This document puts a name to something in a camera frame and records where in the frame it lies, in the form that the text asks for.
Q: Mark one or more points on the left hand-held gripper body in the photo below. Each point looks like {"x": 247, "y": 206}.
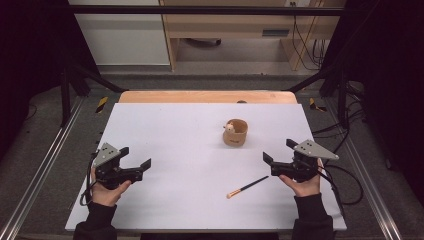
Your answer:
{"x": 111, "y": 171}

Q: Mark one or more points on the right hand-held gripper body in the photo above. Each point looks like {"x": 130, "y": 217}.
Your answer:
{"x": 300, "y": 166}

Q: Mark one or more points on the wooden stick with red tip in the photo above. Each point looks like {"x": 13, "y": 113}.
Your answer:
{"x": 248, "y": 186}

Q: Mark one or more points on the round wooden brush holder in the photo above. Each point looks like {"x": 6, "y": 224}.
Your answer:
{"x": 235, "y": 136}

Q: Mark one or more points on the person's right hand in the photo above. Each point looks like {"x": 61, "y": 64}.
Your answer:
{"x": 305, "y": 188}

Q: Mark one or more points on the person's left hand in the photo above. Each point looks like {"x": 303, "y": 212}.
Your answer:
{"x": 106, "y": 195}

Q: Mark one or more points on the white board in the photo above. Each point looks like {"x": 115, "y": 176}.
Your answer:
{"x": 186, "y": 160}

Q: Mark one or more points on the yellow black tape strip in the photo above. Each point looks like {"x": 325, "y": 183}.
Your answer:
{"x": 313, "y": 104}
{"x": 102, "y": 104}

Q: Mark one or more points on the white cabinet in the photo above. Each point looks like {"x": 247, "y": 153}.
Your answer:
{"x": 123, "y": 36}

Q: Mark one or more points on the black curtain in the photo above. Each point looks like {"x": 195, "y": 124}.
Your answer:
{"x": 390, "y": 66}
{"x": 30, "y": 50}

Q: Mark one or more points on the light wooden desk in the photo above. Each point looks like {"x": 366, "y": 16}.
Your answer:
{"x": 230, "y": 25}

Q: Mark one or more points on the black frame stand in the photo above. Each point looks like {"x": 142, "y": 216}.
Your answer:
{"x": 65, "y": 100}
{"x": 341, "y": 100}

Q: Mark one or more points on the aluminium rail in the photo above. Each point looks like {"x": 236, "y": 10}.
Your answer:
{"x": 40, "y": 166}
{"x": 366, "y": 180}

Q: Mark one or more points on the black horizontal frame bar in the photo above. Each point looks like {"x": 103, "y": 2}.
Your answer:
{"x": 200, "y": 10}

